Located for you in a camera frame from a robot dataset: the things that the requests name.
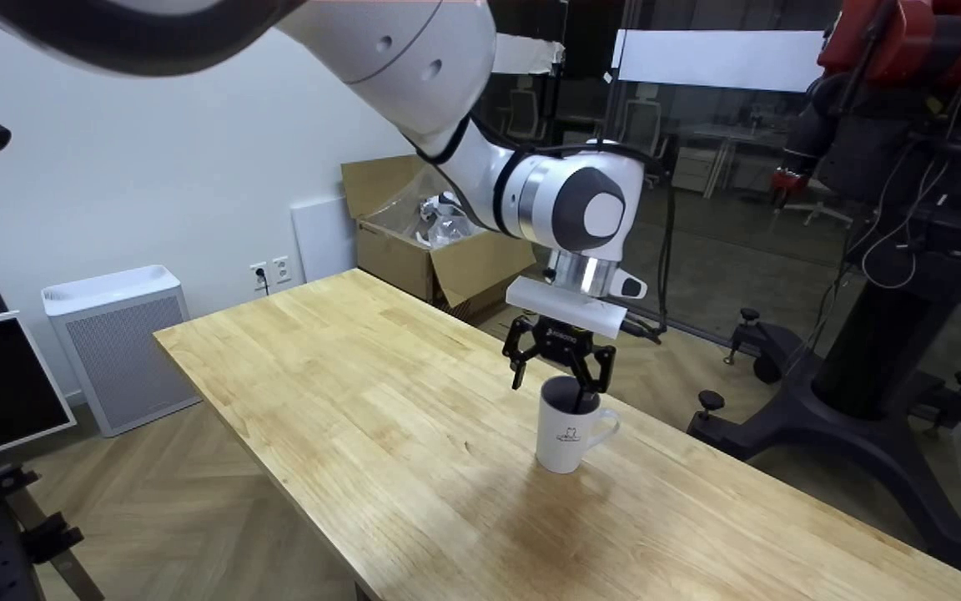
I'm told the wall power outlet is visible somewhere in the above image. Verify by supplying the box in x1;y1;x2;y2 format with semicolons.
251;257;294;294

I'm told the open cardboard box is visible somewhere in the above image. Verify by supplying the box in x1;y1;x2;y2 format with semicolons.
341;158;536;314

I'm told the white mug dark interior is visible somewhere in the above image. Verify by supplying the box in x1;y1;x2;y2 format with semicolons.
536;378;620;474

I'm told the red and black robot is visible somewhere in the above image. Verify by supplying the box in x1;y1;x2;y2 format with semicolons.
687;0;961;567

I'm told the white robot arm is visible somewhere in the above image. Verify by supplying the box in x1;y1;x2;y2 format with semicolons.
0;0;649;411

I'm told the white wall panel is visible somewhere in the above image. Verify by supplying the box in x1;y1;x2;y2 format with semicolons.
292;198;354;282

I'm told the white air purifier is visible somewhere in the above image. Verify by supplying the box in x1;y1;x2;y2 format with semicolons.
39;263;199;435

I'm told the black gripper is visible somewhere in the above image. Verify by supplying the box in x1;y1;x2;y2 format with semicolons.
502;314;613;411

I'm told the plastic wrapped item in box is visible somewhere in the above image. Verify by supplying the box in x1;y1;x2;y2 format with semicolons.
370;167;485;252

